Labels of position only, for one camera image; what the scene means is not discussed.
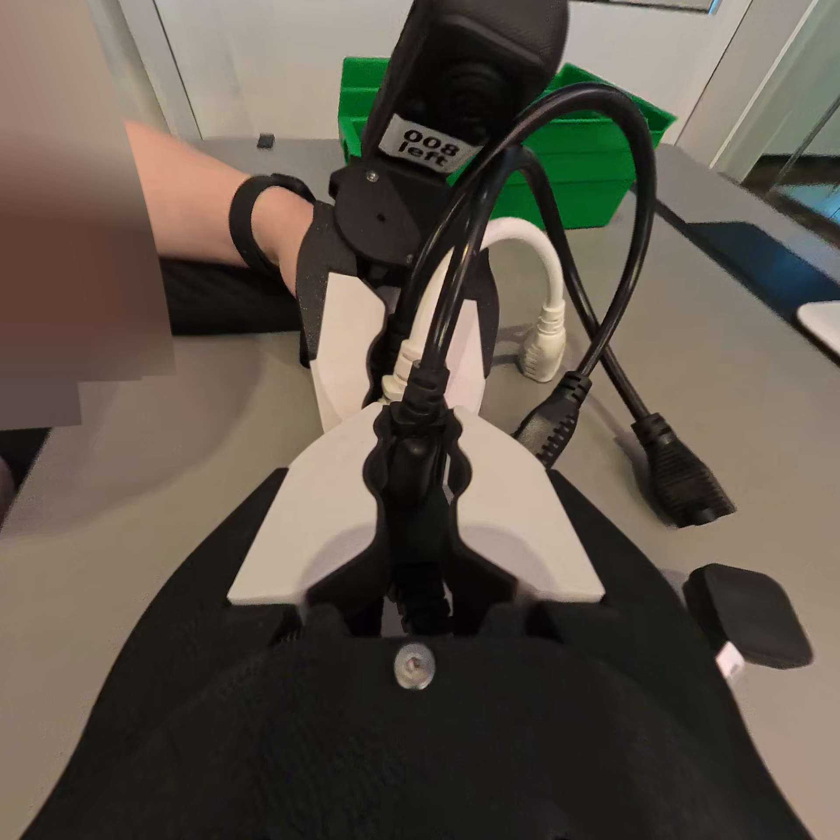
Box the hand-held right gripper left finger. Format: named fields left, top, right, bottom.
left=226, top=402, right=396, bottom=606

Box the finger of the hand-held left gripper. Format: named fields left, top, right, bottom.
left=446, top=295, right=491, bottom=416
left=308, top=272, right=395, bottom=434

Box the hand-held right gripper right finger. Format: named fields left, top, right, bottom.
left=451, top=407, right=606, bottom=603

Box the black power strip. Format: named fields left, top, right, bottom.
left=387, top=486, right=457, bottom=578

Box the black power cord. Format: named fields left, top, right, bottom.
left=384, top=150, right=737, bottom=634
left=387, top=84, right=659, bottom=468

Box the black braided cable with plug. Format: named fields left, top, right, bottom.
left=394, top=563, right=815, bottom=690

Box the person's left forearm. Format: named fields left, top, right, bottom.
left=125, top=118, right=253, bottom=269

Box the person's left hand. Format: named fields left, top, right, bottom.
left=251, top=189, right=317, bottom=284

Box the green plastic bin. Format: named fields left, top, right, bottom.
left=340, top=56, right=677, bottom=229

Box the instruction sign on white stand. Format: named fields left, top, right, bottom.
left=796, top=301, right=840, bottom=361

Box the white power cord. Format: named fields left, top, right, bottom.
left=381, top=220, right=567, bottom=403

